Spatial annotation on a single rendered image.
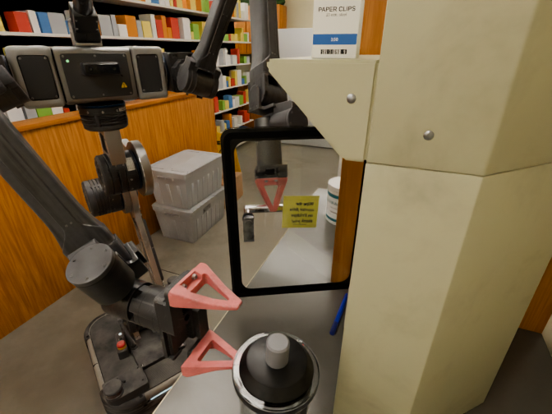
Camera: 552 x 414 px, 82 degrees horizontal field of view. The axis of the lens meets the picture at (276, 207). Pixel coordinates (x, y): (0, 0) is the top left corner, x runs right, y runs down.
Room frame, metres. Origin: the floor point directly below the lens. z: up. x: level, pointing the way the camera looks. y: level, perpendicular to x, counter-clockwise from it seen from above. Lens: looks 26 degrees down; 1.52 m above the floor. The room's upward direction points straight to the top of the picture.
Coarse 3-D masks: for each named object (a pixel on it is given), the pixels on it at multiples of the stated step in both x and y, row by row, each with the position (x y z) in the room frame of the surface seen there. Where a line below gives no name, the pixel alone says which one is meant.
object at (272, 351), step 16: (272, 336) 0.27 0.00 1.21; (256, 352) 0.27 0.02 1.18; (272, 352) 0.25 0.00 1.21; (288, 352) 0.26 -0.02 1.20; (304, 352) 0.27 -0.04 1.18; (240, 368) 0.26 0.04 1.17; (256, 368) 0.25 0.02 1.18; (272, 368) 0.25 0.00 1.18; (288, 368) 0.25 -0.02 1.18; (304, 368) 0.25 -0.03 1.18; (256, 384) 0.23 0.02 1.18; (272, 384) 0.23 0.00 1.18; (288, 384) 0.23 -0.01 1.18; (304, 384) 0.24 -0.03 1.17; (272, 400) 0.22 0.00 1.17; (288, 400) 0.22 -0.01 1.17
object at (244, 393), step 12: (288, 336) 0.31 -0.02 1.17; (240, 348) 0.29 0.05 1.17; (312, 360) 0.27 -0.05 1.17; (240, 384) 0.24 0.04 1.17; (312, 384) 0.24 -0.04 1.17; (252, 396) 0.23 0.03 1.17; (300, 396) 0.23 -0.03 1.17; (240, 408) 0.25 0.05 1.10; (264, 408) 0.21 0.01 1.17; (276, 408) 0.21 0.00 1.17; (288, 408) 0.21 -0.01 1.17
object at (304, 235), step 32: (256, 160) 0.59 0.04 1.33; (288, 160) 0.59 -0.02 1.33; (320, 160) 0.60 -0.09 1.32; (256, 192) 0.59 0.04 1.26; (288, 192) 0.59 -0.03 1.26; (320, 192) 0.60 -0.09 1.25; (352, 192) 0.61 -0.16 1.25; (256, 224) 0.59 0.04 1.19; (288, 224) 0.59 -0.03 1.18; (320, 224) 0.60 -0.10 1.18; (352, 224) 0.61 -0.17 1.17; (256, 256) 0.59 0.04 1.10; (288, 256) 0.59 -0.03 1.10; (320, 256) 0.60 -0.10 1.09
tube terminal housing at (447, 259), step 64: (448, 0) 0.31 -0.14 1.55; (512, 0) 0.29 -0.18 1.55; (384, 64) 0.32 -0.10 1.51; (448, 64) 0.30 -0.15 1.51; (512, 64) 0.29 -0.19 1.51; (384, 128) 0.32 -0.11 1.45; (448, 128) 0.30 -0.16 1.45; (512, 128) 0.29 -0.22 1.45; (384, 192) 0.32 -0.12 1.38; (448, 192) 0.29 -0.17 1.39; (512, 192) 0.30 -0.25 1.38; (384, 256) 0.31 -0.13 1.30; (448, 256) 0.29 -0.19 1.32; (512, 256) 0.32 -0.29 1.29; (384, 320) 0.31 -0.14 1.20; (448, 320) 0.29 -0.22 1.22; (512, 320) 0.35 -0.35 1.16; (384, 384) 0.30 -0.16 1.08; (448, 384) 0.31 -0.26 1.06
